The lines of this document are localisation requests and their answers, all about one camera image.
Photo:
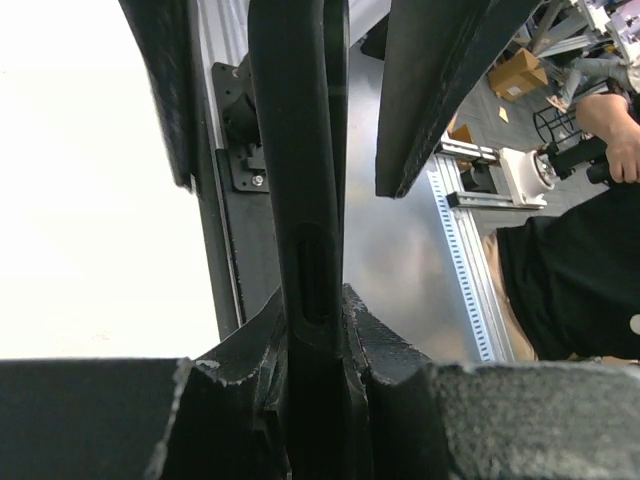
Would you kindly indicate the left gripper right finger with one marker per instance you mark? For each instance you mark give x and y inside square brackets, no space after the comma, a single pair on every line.
[431,420]

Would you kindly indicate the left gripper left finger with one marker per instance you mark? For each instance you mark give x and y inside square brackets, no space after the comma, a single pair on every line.
[128,418]

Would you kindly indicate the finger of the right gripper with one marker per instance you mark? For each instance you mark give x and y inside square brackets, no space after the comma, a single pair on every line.
[162,32]
[436,51]

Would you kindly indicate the phone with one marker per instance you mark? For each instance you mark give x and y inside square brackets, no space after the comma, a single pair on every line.
[299,54]

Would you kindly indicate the operator left hand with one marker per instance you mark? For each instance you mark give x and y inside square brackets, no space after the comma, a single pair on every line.
[607,117]

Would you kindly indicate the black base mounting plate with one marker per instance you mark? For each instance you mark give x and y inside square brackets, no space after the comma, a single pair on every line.
[234,203]

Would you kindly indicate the operator black shirt torso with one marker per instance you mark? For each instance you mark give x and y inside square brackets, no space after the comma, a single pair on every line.
[573,280]

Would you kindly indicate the right white cable duct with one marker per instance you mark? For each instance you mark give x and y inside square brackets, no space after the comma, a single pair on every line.
[482,319]

